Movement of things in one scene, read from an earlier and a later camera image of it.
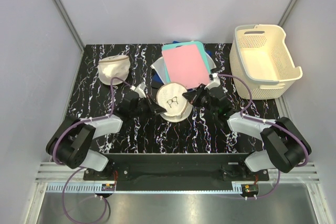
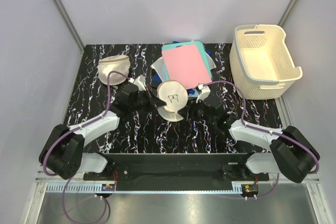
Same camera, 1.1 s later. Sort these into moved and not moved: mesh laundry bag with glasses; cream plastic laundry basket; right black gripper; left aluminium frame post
Moved: right black gripper
Not moved: cream plastic laundry basket; mesh laundry bag with glasses; left aluminium frame post
